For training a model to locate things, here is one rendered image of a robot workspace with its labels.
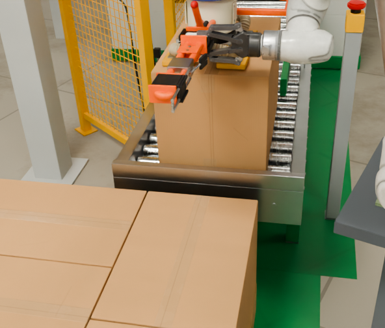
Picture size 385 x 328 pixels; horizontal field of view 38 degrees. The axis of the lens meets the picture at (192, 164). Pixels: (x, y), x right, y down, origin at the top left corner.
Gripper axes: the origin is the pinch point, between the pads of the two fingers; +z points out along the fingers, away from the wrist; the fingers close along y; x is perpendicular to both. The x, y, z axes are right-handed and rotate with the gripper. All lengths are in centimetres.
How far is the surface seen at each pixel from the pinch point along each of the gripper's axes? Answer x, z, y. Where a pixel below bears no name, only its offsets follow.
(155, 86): -37.3, 3.3, -2.2
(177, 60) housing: -18.9, 1.7, -1.7
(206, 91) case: 5.7, -1.6, 19.3
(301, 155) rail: 16, -35, 48
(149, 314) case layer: -63, 2, 53
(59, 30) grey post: 281, 183, 101
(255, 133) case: 5.7, -18.7, 34.6
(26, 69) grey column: 67, 99, 42
